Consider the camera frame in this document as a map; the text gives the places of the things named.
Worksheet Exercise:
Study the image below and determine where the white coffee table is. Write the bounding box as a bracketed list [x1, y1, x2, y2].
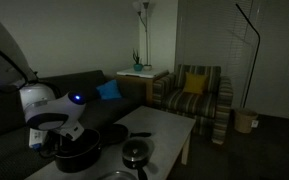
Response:
[25, 106, 195, 180]

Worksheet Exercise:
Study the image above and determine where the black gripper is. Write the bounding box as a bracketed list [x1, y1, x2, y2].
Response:
[43, 131, 68, 155]

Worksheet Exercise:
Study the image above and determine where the yellow cushion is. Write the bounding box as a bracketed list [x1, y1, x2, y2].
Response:
[183, 73, 208, 95]

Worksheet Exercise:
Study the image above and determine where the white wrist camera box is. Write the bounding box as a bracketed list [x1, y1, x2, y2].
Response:
[29, 129, 47, 151]

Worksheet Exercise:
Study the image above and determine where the teal potted plant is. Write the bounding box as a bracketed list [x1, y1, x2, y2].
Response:
[132, 51, 143, 71]

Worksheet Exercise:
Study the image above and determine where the blue throw pillow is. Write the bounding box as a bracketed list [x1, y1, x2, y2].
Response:
[97, 80, 122, 100]

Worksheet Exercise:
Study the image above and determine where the wooden side table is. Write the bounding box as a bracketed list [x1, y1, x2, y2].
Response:
[113, 67, 170, 108]

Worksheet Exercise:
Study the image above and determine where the black frying pan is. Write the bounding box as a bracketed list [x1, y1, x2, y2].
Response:
[100, 124, 151, 145]

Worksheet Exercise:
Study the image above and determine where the large black cooking pot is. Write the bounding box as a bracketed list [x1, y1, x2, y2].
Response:
[55, 129, 100, 173]

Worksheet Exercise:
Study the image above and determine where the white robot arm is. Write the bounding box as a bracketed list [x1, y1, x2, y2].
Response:
[0, 22, 86, 143]

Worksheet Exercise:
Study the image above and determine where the striped fabric armchair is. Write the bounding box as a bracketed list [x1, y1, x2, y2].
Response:
[152, 64, 233, 145]

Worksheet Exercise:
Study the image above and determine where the glass pot lid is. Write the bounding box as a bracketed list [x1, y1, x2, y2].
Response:
[97, 171, 137, 180]

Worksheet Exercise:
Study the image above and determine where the dark grey fabric sofa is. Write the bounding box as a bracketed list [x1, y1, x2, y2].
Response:
[0, 69, 145, 180]

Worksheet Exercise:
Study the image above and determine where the black arc floor lamp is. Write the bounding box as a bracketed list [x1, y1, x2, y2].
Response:
[235, 3, 261, 109]

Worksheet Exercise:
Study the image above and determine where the white multi-head floor lamp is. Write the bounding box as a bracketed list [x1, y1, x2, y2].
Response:
[132, 0, 151, 65]

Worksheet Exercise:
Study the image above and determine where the small lidded saucepan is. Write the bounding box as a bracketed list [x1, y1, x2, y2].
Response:
[122, 139, 149, 180]

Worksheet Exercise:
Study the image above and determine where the beige waste basket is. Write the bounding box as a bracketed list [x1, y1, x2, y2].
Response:
[234, 108, 258, 133]

